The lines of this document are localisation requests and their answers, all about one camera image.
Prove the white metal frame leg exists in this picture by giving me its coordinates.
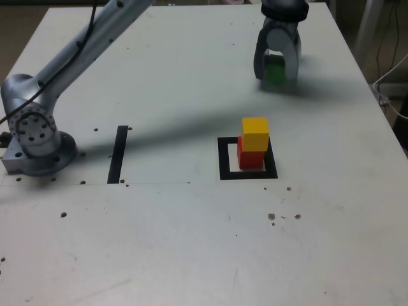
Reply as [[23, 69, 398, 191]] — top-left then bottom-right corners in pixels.
[[353, 0, 396, 69]]

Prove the white background cable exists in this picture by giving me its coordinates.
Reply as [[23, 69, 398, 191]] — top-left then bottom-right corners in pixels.
[[372, 52, 408, 120]]

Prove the black tape strip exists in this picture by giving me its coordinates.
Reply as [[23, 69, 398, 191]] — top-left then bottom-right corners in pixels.
[[106, 125, 129, 185]]

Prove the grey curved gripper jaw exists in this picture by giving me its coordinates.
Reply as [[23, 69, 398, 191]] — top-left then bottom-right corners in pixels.
[[253, 27, 270, 81], [267, 24, 303, 82]]

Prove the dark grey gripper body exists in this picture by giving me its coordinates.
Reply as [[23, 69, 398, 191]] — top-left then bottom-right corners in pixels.
[[262, 17, 300, 33]]

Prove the green cube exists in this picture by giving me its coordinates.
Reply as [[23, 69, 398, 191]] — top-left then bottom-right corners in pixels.
[[264, 54, 286, 85]]

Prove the black background cable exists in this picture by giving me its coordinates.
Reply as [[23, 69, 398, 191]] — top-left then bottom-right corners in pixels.
[[375, 0, 401, 84]]

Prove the yellow cube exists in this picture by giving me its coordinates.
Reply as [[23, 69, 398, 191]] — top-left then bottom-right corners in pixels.
[[241, 116, 270, 152]]

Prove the red cube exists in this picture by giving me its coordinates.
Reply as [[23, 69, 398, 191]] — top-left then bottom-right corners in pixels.
[[237, 136, 266, 171]]

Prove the black tape square outline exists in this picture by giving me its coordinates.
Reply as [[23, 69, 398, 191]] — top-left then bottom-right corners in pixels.
[[217, 136, 279, 181]]

